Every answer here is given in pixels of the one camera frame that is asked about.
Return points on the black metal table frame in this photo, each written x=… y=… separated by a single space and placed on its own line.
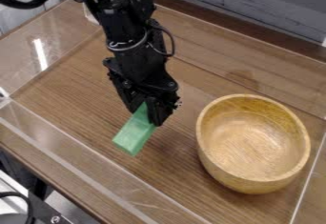
x=22 y=193

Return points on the brown wooden bowl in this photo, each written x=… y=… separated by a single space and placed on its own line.
x=254 y=144

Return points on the clear acrylic front wall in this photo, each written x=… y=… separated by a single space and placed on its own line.
x=113 y=195

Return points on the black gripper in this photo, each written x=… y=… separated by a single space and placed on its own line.
x=137 y=72

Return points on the green rectangular block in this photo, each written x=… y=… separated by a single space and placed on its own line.
x=135 y=132

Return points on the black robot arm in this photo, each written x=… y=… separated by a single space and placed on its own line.
x=125 y=21

